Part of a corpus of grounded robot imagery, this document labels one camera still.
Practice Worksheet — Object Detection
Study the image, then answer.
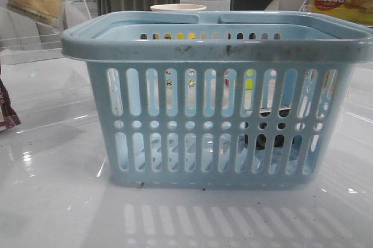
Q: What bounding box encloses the grey armchair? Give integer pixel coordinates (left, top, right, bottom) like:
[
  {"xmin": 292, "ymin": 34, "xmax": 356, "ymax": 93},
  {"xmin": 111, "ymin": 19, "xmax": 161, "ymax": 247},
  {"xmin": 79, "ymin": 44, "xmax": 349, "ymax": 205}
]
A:
[{"xmin": 265, "ymin": 0, "xmax": 308, "ymax": 11}]

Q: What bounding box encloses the light blue plastic basket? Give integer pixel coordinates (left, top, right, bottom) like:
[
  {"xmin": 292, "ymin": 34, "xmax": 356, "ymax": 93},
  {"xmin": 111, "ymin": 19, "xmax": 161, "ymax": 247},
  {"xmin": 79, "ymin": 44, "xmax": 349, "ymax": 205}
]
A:
[{"xmin": 61, "ymin": 11, "xmax": 372, "ymax": 188}]

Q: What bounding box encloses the red snack bag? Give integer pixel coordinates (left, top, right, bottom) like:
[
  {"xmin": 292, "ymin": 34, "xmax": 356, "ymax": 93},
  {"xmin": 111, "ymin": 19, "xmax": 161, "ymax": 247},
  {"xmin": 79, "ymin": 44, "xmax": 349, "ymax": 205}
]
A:
[{"xmin": 1, "ymin": 81, "xmax": 21, "ymax": 132}]

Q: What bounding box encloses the clear acrylic display shelf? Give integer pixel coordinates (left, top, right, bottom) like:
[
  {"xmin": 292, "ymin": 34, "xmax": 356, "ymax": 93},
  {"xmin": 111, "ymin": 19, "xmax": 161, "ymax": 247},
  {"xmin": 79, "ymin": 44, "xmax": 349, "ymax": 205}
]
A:
[{"xmin": 1, "ymin": 0, "xmax": 91, "ymax": 65}]

